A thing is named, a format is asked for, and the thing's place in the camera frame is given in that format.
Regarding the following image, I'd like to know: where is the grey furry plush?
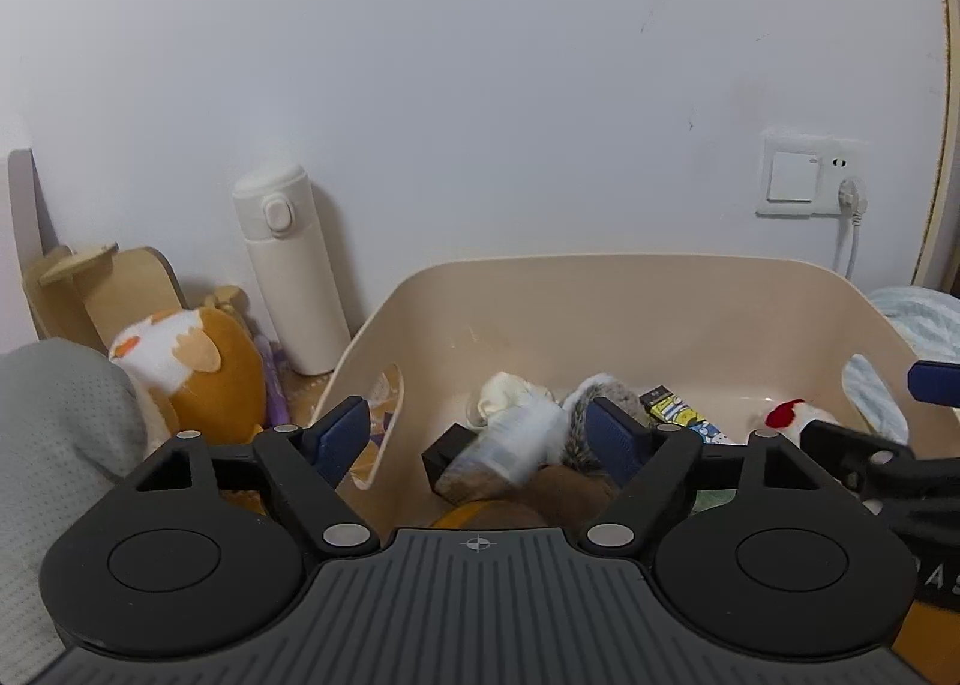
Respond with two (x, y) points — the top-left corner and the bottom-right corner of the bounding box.
(431, 373), (653, 530)

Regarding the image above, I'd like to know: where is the white bear plush red outfit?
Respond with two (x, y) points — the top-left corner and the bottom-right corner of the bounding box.
(750, 397), (841, 447)

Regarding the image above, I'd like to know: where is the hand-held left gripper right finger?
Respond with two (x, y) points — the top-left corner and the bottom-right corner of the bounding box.
(576, 398), (863, 551)

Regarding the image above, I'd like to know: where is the white thermos bottle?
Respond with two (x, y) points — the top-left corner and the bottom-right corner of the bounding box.
(232, 164), (352, 376)

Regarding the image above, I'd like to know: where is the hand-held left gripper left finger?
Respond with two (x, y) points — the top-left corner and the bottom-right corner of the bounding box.
(112, 396), (381, 557)

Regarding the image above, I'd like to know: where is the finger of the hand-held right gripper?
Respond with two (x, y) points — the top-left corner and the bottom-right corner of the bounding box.
(907, 358), (960, 405)
(799, 421), (960, 507)

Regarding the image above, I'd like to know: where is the cream scrunchie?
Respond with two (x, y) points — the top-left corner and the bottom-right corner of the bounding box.
(471, 371), (556, 431)

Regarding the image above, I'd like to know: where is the beige plastic container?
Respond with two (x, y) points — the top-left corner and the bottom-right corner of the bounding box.
(311, 253), (960, 528)

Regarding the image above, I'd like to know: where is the wooden stand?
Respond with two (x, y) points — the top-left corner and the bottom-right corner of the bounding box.
(22, 242), (188, 356)

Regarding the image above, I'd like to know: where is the small black box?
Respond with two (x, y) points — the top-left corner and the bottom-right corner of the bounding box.
(421, 422), (481, 502)

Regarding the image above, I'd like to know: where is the grey turtle shell cushion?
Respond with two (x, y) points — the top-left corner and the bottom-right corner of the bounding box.
(0, 338), (177, 685)

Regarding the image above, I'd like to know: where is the white plug with cable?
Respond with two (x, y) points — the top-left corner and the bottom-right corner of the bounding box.
(835, 178), (869, 281)

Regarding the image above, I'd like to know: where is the blue striped blanket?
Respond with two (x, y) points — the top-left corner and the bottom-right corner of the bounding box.
(844, 286), (960, 447)

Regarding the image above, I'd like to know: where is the long cartoon printed box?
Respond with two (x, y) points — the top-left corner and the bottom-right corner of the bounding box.
(640, 385), (732, 447)

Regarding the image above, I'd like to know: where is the orange and white plush toy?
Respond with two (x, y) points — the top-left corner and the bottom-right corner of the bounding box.
(109, 286), (269, 447)

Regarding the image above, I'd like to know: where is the white wall switch socket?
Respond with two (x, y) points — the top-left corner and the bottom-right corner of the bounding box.
(756, 127), (875, 219)

